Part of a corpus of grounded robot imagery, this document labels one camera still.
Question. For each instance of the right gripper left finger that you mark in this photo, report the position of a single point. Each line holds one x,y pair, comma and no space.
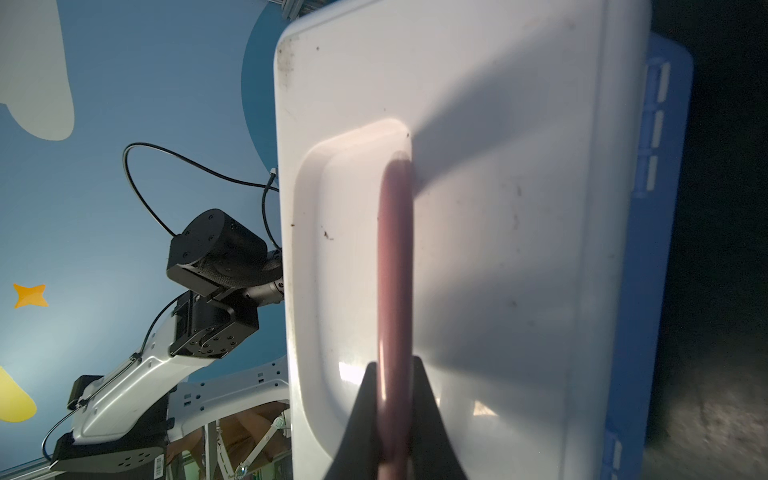
359,453

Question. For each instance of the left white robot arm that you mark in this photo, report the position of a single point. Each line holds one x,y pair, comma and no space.
125,420

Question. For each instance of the pink tool box handle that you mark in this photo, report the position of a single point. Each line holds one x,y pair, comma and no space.
395,238

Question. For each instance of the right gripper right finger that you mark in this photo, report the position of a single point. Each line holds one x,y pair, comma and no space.
431,453

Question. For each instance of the white blue tool box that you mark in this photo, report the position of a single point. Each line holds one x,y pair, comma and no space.
546,140

